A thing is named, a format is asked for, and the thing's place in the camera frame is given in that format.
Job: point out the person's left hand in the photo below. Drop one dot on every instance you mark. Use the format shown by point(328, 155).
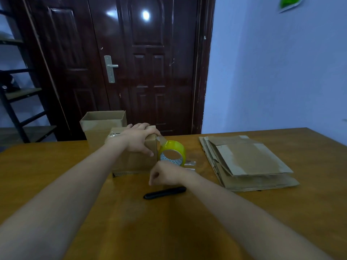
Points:
point(132, 139)

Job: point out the open brown cardboard box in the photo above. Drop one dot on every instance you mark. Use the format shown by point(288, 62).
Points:
point(100, 124)

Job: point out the person's left middle finger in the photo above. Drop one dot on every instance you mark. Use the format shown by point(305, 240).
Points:
point(142, 125)

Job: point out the black utility knife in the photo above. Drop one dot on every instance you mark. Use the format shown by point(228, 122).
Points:
point(165, 192)

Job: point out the black bag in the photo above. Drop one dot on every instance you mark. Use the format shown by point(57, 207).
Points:
point(6, 82)

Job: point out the person's left forearm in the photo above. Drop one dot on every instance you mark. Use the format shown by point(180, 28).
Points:
point(67, 194)

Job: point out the green wall sticker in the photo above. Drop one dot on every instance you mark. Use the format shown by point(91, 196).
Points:
point(290, 2)

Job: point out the dark brown wooden door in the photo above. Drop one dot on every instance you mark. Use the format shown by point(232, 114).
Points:
point(146, 78)

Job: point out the person's right fingers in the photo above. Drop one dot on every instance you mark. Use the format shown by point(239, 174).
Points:
point(154, 178)

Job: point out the stack of flattened cardboard boxes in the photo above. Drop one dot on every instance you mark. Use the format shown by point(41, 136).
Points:
point(249, 162)

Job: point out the person's right hand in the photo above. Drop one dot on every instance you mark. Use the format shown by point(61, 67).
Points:
point(169, 173)

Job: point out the black metal shelf rack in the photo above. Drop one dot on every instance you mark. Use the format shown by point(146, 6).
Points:
point(16, 105)

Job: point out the person's right forearm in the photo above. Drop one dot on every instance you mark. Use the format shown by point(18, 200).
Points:
point(244, 222)

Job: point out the brown cardboard box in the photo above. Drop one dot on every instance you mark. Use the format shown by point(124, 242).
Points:
point(100, 124)
point(130, 161)

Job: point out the yellow packing tape dispenser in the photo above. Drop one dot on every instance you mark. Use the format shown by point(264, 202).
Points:
point(175, 148)

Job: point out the dark brown door frame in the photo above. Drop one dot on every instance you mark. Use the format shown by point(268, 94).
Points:
point(202, 64)

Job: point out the person's left thumb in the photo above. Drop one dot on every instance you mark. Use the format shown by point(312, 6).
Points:
point(145, 150)

